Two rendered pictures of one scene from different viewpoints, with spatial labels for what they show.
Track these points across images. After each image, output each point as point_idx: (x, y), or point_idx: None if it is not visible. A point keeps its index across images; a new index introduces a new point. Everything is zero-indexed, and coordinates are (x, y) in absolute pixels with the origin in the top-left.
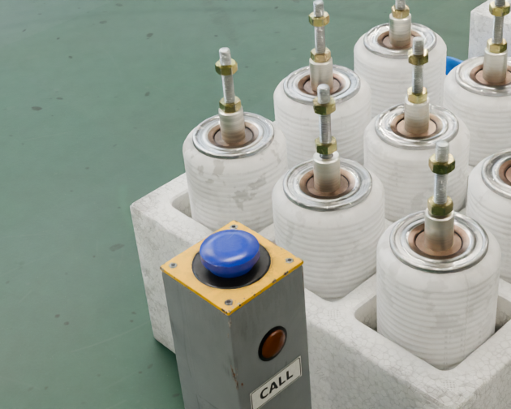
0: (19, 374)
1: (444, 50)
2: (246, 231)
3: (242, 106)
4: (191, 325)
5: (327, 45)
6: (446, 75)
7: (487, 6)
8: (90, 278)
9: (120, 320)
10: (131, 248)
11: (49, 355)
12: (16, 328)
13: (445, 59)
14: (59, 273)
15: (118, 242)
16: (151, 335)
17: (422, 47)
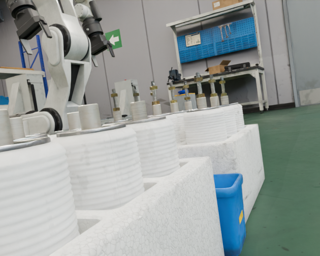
0: (288, 168)
1: (183, 115)
2: (182, 90)
3: (221, 96)
4: None
5: None
6: (194, 145)
7: (200, 158)
8: (311, 178)
9: (281, 178)
10: (314, 184)
11: (287, 171)
12: (308, 170)
13: (184, 121)
14: None
15: None
16: (266, 179)
17: (169, 85)
